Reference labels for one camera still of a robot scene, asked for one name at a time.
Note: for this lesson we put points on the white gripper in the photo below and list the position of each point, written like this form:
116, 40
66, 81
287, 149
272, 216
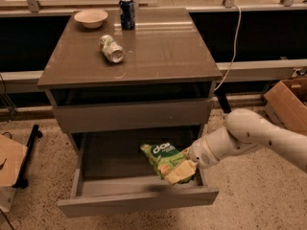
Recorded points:
201, 153

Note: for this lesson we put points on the green rice chip bag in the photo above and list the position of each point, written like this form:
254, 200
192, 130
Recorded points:
164, 158

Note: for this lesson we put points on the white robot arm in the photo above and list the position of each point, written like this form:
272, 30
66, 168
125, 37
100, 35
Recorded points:
245, 131

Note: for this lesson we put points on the open grey middle drawer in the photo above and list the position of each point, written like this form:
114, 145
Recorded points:
114, 176

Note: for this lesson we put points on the grey drawer cabinet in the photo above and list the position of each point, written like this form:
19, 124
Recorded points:
165, 60

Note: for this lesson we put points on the closed grey top drawer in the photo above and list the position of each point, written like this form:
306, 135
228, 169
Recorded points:
121, 116

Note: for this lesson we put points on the black table leg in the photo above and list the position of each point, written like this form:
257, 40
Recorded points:
223, 101

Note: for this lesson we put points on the brown cardboard box right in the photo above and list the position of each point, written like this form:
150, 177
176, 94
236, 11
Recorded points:
286, 104

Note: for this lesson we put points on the crushed silver soda can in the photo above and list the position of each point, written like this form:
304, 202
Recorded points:
111, 49

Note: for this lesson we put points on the black metal stand leg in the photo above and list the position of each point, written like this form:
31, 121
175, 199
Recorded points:
22, 181

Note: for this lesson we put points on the cardboard box left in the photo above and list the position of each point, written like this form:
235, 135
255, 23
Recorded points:
12, 155

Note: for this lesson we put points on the blue upright soda can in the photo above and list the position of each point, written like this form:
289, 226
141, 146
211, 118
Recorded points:
127, 15

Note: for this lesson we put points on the white ceramic bowl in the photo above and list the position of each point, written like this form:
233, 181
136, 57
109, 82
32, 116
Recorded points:
91, 19

